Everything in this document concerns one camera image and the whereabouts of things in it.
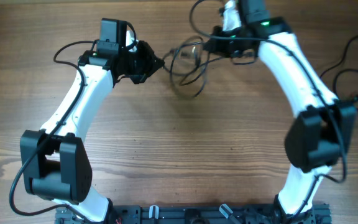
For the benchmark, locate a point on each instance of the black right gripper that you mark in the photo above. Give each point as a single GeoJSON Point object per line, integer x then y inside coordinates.
{"type": "Point", "coordinates": [217, 45]}

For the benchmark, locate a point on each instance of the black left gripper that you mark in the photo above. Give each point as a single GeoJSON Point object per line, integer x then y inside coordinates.
{"type": "Point", "coordinates": [151, 62]}

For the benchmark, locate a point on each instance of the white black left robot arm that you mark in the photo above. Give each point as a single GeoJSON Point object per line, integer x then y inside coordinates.
{"type": "Point", "coordinates": [55, 165]}

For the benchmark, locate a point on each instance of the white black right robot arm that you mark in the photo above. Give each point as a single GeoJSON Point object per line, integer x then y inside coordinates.
{"type": "Point", "coordinates": [318, 140]}

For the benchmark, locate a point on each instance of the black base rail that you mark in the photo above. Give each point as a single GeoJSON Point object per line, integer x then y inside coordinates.
{"type": "Point", "coordinates": [248, 214]}

